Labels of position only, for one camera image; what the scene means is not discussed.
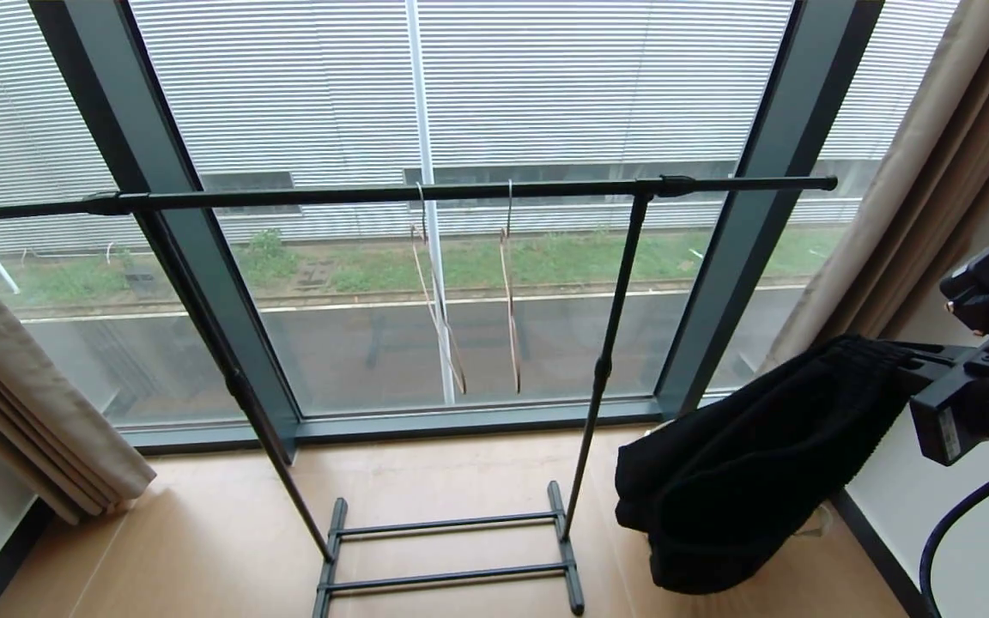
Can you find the beige curtain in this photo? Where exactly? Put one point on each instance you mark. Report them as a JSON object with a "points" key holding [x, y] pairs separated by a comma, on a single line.
{"points": [[22, 403], [932, 172]]}

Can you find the black shorts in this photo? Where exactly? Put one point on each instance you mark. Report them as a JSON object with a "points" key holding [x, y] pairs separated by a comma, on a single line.
{"points": [[743, 481]]}

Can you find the pink clothes hanger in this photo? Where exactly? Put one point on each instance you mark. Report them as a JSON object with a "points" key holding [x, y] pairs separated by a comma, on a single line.
{"points": [[436, 318], [509, 309]]}

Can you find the window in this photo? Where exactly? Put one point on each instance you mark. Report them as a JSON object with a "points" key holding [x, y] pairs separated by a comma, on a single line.
{"points": [[288, 103]]}

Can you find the black clothes rack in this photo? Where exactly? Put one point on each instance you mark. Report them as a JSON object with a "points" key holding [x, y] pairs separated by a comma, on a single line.
{"points": [[374, 194]]}

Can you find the white laundry basket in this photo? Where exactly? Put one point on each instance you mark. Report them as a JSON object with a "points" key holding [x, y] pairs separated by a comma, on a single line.
{"points": [[816, 522]]}

